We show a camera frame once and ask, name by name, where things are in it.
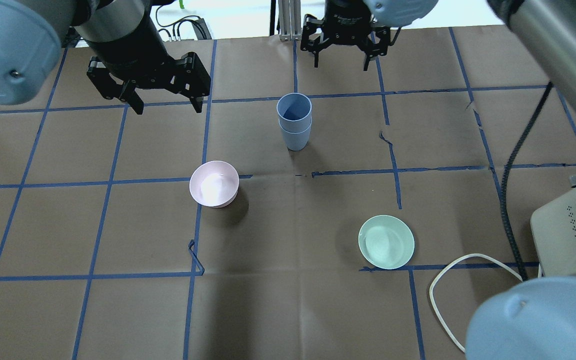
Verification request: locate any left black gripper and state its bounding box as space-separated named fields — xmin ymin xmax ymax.
xmin=77 ymin=14 xmax=211 ymax=116

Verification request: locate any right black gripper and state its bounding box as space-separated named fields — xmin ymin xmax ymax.
xmin=300 ymin=0 xmax=393 ymax=72

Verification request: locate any blue cup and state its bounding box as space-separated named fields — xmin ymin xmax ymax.
xmin=279 ymin=121 xmax=313 ymax=152
xmin=276 ymin=92 xmax=313 ymax=133

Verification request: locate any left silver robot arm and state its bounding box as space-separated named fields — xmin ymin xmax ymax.
xmin=0 ymin=0 xmax=211 ymax=115

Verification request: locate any pink bowl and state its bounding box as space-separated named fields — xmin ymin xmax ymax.
xmin=189 ymin=161 xmax=240 ymax=208

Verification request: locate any green bowl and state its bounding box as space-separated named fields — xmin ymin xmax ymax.
xmin=358 ymin=214 xmax=416 ymax=271

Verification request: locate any beige toaster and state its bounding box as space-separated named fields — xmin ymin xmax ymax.
xmin=530 ymin=187 xmax=576 ymax=277

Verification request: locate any aluminium frame post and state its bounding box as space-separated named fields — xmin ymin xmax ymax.
xmin=275 ymin=0 xmax=303 ymax=42

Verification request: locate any black cable bundle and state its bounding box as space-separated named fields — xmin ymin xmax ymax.
xmin=154 ymin=0 xmax=204 ymax=43

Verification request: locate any white power cable with plug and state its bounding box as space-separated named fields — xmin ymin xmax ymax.
xmin=428 ymin=253 xmax=525 ymax=354

